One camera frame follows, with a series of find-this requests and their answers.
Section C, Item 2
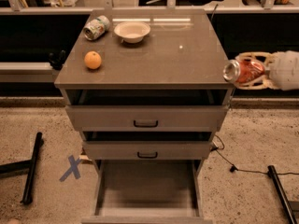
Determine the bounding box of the grey middle drawer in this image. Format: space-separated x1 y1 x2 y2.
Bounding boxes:
82 132 212 160

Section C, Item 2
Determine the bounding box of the orange fruit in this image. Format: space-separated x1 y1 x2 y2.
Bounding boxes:
84 51 102 69

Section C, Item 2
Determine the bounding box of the black stand leg left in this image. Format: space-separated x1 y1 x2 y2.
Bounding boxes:
0 132 44 205

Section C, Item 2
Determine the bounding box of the black stand leg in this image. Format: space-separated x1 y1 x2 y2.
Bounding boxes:
268 165 299 224
0 132 44 205

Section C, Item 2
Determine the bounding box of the black cable on floor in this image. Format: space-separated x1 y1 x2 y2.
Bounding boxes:
210 134 299 176

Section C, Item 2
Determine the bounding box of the black clamp on rail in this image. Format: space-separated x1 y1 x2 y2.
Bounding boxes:
49 50 66 70

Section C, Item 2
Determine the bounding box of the grey bottom drawer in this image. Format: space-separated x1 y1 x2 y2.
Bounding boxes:
81 160 213 224

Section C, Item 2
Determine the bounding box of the grey drawer cabinet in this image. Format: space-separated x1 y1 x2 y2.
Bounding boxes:
54 8 240 224

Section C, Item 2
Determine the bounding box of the green white can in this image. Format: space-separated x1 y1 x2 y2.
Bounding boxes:
83 15 110 41

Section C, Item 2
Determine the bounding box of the grey top drawer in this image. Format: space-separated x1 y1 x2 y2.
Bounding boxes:
66 90 228 132

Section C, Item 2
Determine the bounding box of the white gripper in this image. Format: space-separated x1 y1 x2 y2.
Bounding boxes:
235 50 299 91

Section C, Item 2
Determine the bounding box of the blue tape cross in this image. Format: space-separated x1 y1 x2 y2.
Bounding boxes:
59 155 81 182

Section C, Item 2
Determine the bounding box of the white bowl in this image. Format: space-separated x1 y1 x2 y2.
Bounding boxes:
114 21 150 44

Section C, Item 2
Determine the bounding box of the grey drawer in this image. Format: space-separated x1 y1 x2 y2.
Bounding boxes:
82 132 212 160
81 160 213 224
66 90 228 132

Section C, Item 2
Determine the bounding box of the red coke can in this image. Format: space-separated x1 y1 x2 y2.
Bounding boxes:
223 59 265 84

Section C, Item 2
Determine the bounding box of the black stand leg right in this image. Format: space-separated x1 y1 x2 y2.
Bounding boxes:
268 165 299 224

